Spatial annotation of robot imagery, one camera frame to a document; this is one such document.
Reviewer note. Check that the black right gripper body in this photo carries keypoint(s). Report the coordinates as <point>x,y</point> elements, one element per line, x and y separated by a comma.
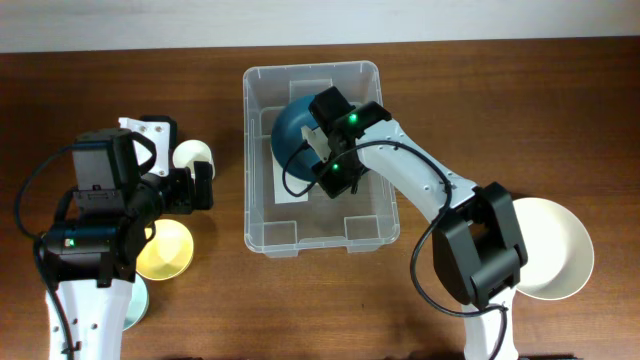
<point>334,172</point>

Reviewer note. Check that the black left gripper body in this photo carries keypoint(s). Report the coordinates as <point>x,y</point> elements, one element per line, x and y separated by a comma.
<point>173,195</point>

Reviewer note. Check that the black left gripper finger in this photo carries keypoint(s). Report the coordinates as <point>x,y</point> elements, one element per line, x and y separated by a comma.
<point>162,131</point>
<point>203,198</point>

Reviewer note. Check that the cream plastic cup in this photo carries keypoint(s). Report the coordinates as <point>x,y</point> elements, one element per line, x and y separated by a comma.
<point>190,151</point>

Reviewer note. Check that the blue plastic bowl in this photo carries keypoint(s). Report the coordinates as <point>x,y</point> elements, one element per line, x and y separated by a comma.
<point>287,137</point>

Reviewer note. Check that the cream plastic bowl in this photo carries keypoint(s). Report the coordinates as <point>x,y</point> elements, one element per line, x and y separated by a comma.
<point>560,251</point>

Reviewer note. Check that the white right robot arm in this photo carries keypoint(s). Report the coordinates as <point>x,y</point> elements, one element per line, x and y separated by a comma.
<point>478,246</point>

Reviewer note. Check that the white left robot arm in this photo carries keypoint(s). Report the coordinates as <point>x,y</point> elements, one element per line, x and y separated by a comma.
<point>107,223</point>

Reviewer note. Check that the yellow plastic bowl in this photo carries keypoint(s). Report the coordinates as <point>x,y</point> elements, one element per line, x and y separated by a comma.
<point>168,254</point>

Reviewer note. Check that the clear plastic storage bin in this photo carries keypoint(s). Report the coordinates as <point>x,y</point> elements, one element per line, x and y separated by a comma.
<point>360,222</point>

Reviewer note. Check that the mint green plastic bowl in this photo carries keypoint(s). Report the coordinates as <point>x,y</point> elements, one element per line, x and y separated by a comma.
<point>138,304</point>

